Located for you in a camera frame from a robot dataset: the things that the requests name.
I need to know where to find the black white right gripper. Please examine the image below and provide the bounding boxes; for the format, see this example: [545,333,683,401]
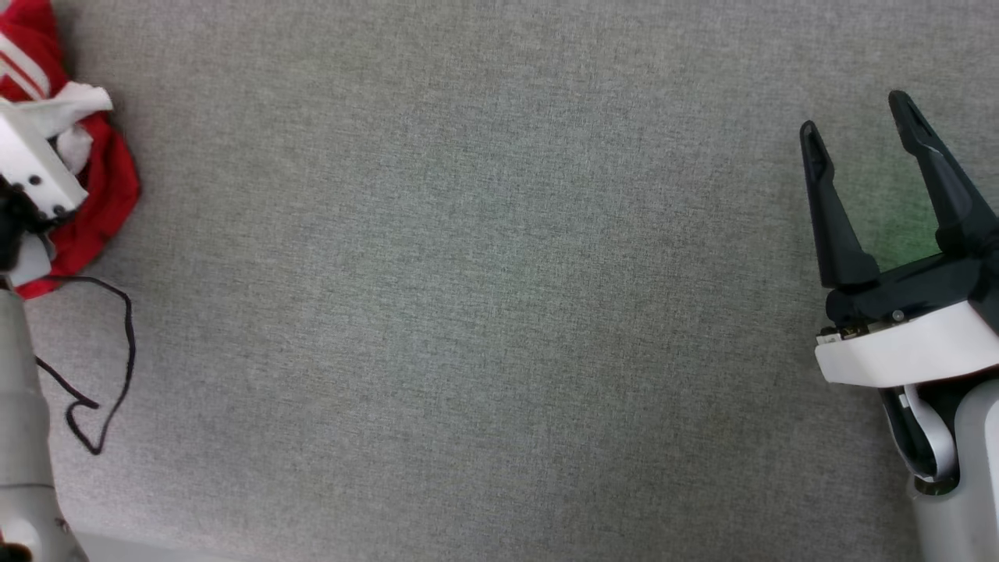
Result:
[799,91,999,389]

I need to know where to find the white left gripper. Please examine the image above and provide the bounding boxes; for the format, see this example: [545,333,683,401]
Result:
[0,117,89,288]

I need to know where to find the red and white jersey garment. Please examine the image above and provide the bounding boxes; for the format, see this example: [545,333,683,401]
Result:
[0,0,142,301]

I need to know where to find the grey fabric sofa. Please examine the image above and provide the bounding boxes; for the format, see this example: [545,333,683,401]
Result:
[0,0,999,562]

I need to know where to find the thin black cable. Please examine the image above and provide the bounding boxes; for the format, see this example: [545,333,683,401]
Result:
[34,275,137,456]

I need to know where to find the white ribbon cable loop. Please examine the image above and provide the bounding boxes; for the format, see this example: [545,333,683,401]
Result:
[896,385,958,482]

